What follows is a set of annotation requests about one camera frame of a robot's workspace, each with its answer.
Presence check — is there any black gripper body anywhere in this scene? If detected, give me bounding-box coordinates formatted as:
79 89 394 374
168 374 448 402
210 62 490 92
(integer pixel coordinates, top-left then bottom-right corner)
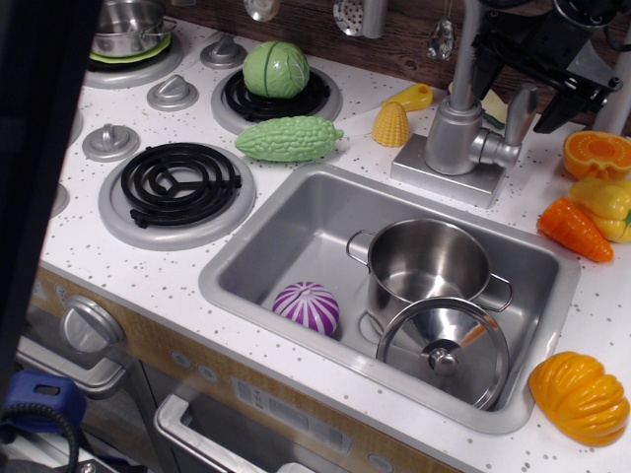
473 9 621 106

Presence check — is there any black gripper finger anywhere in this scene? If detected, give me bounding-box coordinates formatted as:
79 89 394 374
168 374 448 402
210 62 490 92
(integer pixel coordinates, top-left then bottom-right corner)
472 46 505 101
533 88 599 133

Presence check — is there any silver faucet lever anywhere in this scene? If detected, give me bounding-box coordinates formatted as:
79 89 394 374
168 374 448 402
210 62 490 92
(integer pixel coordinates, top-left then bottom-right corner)
469 83 538 169

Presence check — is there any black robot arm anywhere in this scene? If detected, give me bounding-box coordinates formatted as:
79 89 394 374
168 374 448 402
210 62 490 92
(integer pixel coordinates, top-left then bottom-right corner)
472 1 630 134

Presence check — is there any hanging clear spoon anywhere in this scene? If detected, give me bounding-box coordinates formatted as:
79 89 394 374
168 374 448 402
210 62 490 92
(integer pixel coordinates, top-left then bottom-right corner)
427 1 456 62

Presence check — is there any orange toy pumpkin half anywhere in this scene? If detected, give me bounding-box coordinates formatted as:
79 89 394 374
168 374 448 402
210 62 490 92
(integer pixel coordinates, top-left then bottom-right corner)
563 130 630 180

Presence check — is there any silver toy faucet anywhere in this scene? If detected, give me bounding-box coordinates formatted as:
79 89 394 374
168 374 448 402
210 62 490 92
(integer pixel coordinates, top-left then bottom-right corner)
390 1 506 208

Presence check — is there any yellow toy bell pepper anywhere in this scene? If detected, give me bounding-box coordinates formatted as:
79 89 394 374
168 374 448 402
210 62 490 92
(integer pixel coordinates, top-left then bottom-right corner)
568 177 630 243

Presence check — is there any orange toy carrot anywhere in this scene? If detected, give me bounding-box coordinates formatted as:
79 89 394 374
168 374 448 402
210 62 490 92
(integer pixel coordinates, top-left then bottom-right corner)
536 197 614 263

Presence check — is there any yellow toy corn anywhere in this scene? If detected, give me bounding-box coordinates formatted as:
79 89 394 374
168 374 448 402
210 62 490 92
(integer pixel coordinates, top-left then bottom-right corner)
372 101 410 148

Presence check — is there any hanging slotted spoon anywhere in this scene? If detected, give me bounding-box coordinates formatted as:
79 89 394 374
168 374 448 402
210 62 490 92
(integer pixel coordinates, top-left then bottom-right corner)
332 0 364 37

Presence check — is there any black rear burner coil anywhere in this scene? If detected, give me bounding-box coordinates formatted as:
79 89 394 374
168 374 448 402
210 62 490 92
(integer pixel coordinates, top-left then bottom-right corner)
221 69 341 123

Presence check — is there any black burner coil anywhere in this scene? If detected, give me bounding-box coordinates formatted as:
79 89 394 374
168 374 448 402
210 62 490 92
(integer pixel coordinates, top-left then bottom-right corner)
221 69 341 123
120 143 243 229

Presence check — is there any green toy bitter melon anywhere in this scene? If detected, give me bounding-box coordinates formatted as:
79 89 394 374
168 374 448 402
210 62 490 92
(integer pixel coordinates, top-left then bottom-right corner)
235 116 344 163

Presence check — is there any steel pot in sink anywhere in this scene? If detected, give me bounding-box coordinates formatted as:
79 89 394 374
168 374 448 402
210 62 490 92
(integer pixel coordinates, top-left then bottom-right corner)
345 218 514 333

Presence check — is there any green toy cabbage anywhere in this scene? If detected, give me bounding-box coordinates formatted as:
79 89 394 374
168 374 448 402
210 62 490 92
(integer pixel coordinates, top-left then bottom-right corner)
243 40 311 99

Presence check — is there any hanging silver ladle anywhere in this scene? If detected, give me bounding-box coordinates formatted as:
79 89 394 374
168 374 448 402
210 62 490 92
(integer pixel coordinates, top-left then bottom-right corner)
244 0 281 23

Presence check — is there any silver stove knob rear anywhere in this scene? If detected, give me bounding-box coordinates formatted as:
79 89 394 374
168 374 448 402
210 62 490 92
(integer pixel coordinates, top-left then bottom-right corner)
200 34 247 69

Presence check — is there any silver stove knob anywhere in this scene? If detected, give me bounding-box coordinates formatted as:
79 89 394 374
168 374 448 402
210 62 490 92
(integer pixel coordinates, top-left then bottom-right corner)
147 75 199 112
82 123 140 163
200 34 247 69

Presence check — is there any steel pot lid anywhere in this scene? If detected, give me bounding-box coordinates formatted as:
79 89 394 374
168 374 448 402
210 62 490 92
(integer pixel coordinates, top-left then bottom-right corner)
376 297 510 410

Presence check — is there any silver sink basin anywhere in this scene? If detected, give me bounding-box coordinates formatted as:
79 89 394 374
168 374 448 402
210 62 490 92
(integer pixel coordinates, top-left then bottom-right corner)
199 165 581 435

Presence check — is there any yellow orange toy squash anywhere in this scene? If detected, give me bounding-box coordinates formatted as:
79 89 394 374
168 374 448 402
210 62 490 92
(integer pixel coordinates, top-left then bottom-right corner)
528 352 630 446

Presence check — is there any purple toy onion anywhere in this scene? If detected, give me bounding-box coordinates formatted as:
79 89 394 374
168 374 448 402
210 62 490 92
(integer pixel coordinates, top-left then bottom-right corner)
272 282 340 336

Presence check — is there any silver stove knob middle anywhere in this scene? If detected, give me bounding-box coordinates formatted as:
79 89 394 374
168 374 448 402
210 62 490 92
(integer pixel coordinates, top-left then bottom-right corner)
147 75 199 112

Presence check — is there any black front burner coil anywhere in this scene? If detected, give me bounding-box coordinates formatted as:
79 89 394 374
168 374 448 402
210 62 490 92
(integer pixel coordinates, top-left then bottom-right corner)
120 143 243 229

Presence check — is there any small steel pot on stove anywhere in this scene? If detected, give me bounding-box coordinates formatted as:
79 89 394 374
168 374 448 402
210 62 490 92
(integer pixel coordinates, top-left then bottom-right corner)
92 0 177 59

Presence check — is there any silver stove knob front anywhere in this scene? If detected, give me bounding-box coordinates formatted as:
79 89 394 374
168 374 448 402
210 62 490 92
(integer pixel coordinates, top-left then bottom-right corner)
82 123 140 163

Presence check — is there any green plate under pot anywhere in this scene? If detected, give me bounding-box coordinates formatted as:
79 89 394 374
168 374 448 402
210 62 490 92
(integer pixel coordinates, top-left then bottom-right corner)
89 34 172 64

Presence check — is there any silver oven dial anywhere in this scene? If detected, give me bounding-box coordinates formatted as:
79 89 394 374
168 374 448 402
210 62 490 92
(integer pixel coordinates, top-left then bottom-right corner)
59 296 125 354

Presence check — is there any blue clamp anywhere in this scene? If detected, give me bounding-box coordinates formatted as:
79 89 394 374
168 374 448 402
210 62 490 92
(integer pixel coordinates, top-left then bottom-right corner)
1 371 87 434

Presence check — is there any yellow toy spatula handle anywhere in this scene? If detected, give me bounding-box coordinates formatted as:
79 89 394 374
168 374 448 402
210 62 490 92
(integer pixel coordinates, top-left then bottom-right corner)
384 83 434 112

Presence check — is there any silver hanging rail post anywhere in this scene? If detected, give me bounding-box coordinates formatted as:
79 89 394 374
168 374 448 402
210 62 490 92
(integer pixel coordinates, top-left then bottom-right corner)
361 0 388 39

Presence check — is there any dark foreground post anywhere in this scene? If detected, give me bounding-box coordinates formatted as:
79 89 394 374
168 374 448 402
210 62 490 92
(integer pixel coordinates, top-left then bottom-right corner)
1 1 101 389

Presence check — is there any silver oven door handle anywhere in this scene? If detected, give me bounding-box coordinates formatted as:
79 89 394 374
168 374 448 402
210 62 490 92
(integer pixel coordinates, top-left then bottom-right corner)
154 394 281 472

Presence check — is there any black braided cable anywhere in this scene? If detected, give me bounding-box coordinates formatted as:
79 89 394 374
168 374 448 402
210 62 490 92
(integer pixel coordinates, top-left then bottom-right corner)
0 403 83 473

